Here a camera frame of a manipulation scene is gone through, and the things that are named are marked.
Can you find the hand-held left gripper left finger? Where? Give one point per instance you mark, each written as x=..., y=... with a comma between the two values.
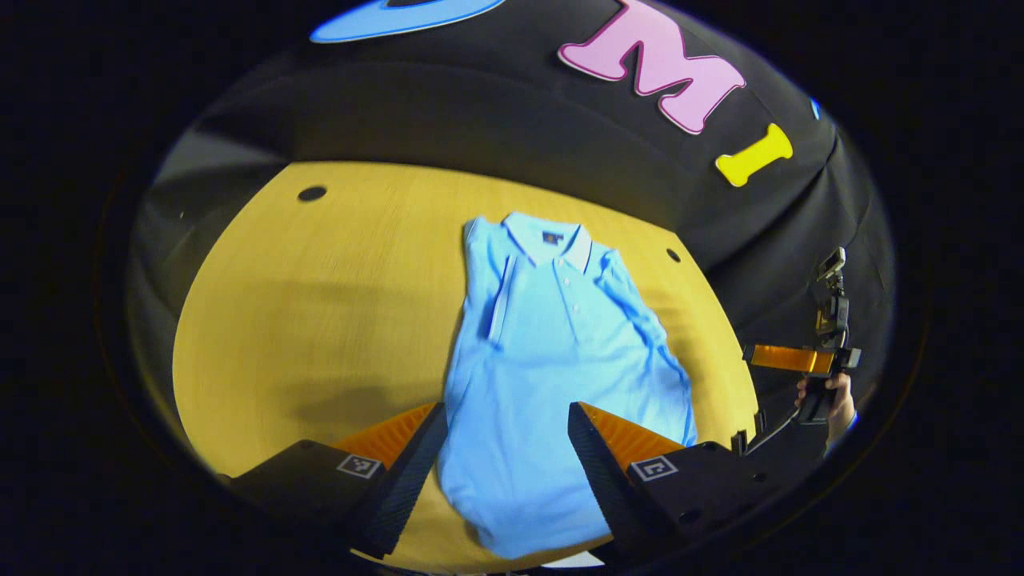
x=404, y=488

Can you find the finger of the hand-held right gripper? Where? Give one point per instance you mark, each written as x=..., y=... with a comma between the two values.
x=784, y=358

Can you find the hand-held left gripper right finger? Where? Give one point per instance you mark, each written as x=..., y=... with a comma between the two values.
x=600, y=480

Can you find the light blue T-shirt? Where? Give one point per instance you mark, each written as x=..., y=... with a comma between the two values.
x=552, y=352

